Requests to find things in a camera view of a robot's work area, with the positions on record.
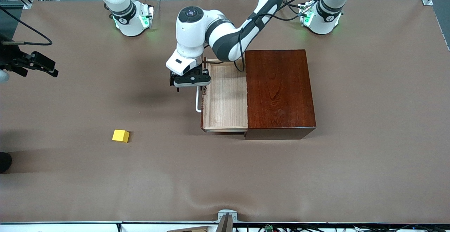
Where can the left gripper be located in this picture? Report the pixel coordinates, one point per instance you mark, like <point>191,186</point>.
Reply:
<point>197,71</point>

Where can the wooden drawer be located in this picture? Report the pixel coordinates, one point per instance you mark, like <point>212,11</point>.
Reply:
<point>226,98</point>

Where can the yellow cube block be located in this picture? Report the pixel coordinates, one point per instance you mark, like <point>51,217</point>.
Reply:
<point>120,136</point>

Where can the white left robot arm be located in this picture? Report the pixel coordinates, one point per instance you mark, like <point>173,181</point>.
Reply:
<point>190,31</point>

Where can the dark wood cabinet box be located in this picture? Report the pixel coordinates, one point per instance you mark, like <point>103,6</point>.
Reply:
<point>279,91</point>

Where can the black round object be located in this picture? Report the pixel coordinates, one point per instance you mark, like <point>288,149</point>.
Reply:
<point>5,162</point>

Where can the brown table mat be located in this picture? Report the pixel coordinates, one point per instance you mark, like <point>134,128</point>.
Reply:
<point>105,189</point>

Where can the light brown board piece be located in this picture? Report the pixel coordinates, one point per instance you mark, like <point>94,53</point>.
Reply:
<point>190,229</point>

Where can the grey metal bracket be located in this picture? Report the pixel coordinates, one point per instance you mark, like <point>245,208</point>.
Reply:
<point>227,215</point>

